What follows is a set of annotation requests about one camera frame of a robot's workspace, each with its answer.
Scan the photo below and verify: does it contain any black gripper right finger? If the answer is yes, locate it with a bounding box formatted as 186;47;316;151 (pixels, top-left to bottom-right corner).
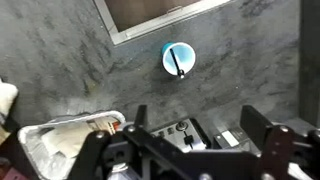
239;104;320;180

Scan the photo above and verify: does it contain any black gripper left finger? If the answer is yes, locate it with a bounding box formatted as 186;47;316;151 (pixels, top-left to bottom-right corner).
68;104;201;180

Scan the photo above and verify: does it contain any white crumpled napkin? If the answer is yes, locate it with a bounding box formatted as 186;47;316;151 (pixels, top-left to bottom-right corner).
0;78;19;124

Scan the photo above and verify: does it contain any black toaster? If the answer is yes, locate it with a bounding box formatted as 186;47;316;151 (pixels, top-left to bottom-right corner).
149;117;213;154

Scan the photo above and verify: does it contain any blue plastic cup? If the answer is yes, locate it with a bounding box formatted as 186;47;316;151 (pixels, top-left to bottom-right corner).
161;41;197;77

